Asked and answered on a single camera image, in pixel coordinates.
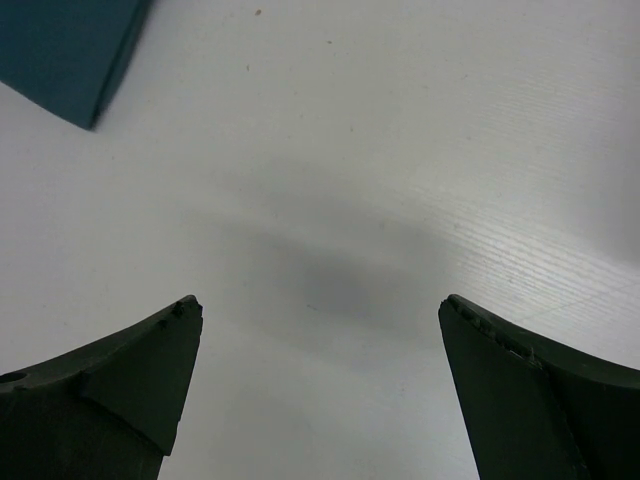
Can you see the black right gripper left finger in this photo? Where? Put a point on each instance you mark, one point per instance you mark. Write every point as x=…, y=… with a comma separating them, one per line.
x=107, y=410

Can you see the teal blue t shirt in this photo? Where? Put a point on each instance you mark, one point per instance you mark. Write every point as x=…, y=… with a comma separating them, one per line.
x=70, y=57

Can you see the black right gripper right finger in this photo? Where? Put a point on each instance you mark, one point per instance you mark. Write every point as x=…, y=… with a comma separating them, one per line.
x=535, y=408

